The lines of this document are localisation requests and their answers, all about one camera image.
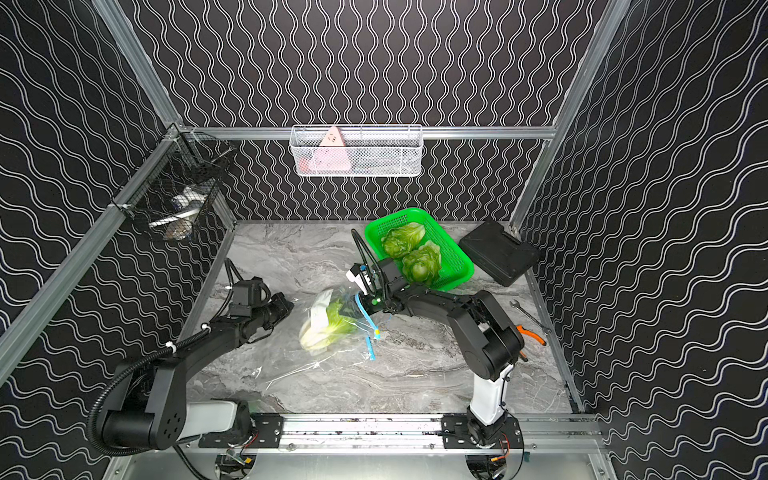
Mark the orange handled pliers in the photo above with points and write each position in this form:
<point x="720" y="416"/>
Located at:
<point x="530" y="335"/>

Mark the pale chinese cabbage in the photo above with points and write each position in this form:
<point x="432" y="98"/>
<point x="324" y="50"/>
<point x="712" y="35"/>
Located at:
<point x="327" y="320"/>
<point x="423" y="264"/>

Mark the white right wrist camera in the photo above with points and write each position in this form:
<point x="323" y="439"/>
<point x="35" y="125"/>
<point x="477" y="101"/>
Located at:
<point x="360" y="276"/>

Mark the green chinese cabbage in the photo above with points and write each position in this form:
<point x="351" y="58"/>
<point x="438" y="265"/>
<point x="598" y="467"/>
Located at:
<point x="400" y="241"/>

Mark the green plastic basket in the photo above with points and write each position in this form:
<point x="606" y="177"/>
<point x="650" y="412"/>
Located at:
<point x="456" y="269"/>

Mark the zip-top bag blue seal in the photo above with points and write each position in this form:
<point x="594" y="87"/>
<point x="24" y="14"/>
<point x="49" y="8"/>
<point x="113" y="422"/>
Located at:
<point x="280" y="358"/>

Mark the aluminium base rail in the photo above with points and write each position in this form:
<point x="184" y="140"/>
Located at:
<point x="363" y="434"/>

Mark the black tool case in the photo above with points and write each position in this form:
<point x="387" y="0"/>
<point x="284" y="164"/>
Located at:
<point x="503" y="257"/>

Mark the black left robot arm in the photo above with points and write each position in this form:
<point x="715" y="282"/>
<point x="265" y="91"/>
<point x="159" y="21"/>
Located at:
<point x="144" y="405"/>

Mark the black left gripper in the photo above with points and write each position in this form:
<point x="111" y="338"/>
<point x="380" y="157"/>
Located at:
<point x="280" y="306"/>

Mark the items in black basket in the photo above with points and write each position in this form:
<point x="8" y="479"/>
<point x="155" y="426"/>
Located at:
<point x="178" y="224"/>

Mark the silver wrench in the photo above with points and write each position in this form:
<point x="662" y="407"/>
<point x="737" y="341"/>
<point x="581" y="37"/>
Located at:
<point x="516" y="304"/>

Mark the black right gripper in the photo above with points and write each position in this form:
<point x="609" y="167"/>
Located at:
<point x="363" y="301"/>

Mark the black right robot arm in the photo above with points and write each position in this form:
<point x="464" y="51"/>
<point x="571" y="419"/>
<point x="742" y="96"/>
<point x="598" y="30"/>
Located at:
<point x="489" y="341"/>

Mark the white wire wall basket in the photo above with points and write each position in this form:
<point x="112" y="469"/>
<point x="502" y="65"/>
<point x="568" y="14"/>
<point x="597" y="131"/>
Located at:
<point x="374" y="150"/>

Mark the black wire corner basket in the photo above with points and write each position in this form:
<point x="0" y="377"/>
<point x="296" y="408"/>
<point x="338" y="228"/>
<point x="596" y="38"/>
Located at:
<point x="197" y="160"/>

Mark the pink triangular card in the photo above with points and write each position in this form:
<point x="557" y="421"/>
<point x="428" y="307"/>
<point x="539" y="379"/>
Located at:
<point x="331" y="155"/>

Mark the zip-top bag with two cabbages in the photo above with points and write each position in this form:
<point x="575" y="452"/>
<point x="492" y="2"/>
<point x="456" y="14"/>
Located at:
<point x="368" y="330"/>

